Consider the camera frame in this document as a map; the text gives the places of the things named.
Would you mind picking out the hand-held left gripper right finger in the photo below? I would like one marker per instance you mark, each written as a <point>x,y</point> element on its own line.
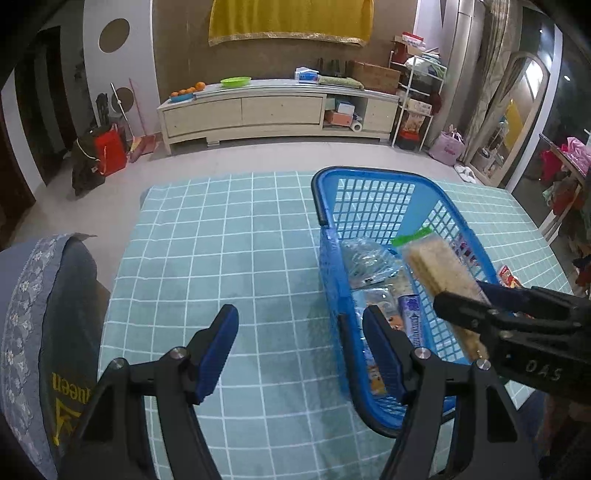
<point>385,353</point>

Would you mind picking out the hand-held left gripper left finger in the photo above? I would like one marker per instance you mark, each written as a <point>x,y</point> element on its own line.
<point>217,350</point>

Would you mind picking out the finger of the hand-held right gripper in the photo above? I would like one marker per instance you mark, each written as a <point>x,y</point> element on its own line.
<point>505,294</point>
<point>461,310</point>

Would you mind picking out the red and yellow packet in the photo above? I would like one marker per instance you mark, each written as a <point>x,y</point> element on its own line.
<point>508,276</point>

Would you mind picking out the blue purple candy box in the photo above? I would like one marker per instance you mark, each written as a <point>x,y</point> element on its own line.
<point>413,318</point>

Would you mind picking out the cracker pack with green ends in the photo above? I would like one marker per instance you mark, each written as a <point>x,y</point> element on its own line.
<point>438,263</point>

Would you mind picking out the maroon snack packet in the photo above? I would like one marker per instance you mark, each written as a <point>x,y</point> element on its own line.
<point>466,251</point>

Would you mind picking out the blue plastic basket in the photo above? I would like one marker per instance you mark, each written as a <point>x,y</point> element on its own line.
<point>369,203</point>

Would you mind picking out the wooden folding clothes rack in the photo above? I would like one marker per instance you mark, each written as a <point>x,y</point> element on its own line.
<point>561,207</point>

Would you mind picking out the red hanging garment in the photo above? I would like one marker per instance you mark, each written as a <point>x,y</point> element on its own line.
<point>561,194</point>

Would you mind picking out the small grey bin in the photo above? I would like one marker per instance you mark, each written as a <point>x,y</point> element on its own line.
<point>485,162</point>

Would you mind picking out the pink tote bag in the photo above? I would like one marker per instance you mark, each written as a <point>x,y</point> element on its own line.
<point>445,148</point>

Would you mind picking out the pink crumpled cloth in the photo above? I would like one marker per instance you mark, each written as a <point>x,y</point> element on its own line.
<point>577,152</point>

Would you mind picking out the chair with blue-grey cover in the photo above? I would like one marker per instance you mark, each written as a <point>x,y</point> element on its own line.
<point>51,323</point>

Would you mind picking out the red patterned box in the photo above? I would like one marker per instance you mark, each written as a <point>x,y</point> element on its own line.
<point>413,131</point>

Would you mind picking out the arched standing mirror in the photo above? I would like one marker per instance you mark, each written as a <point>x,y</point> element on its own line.
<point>512,106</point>

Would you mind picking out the white printed box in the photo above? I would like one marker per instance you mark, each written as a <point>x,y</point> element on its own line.
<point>419,107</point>

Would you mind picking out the glass balcony door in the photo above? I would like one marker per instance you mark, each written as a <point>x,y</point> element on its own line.
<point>568,92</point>

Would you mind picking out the white paper roll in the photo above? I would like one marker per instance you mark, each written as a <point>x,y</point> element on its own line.
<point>356,126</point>

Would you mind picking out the red bag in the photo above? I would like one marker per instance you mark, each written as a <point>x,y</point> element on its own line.
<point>111,152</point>

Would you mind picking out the white metal shelf rack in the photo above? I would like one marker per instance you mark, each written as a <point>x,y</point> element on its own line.
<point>402,92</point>

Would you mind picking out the beige patterned curtain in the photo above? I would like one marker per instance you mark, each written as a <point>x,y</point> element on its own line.
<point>489,69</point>

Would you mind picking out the black bag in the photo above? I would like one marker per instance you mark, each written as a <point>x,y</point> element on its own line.
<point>85,166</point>

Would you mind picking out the orange box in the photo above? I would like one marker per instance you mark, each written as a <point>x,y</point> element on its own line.
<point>339,118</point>

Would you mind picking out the pale blue box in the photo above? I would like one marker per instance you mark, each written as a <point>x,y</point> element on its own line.
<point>344,107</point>

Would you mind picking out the green and white folded cloth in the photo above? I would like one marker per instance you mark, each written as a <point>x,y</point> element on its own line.
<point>431,63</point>

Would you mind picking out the beige TV cabinet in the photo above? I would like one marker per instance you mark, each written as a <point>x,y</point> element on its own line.
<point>277,110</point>

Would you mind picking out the brown cardboard box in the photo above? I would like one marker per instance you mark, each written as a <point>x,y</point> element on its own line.
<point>374,77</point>

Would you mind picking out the tall silver air conditioner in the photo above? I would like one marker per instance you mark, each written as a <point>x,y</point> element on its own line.
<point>461,46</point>

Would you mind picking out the blue fruit plate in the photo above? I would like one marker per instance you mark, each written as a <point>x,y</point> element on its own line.
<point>181,97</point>

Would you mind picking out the green flat cushion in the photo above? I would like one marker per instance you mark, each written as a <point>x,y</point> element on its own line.
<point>340,81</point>

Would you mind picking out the pile of oranges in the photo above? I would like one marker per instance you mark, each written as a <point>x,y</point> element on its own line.
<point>189,89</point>

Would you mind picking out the dark upright object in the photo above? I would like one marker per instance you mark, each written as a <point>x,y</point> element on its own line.
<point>102,110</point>

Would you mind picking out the red and white box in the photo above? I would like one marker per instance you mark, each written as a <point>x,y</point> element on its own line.
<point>410,45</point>

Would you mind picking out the green bowl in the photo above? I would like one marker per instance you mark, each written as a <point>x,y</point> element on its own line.
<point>235,82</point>

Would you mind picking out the dark wooden door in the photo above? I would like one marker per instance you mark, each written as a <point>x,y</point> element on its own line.
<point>11,175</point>
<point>46,106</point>

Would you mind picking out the blue and white tissue box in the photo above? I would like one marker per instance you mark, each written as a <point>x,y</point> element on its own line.
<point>306,75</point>

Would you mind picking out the yellow cloth with gold trim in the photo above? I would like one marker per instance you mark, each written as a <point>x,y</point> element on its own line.
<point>291,21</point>

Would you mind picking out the round brown wall panel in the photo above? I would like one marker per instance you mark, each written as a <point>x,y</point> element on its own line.
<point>125,97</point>
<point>113,34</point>

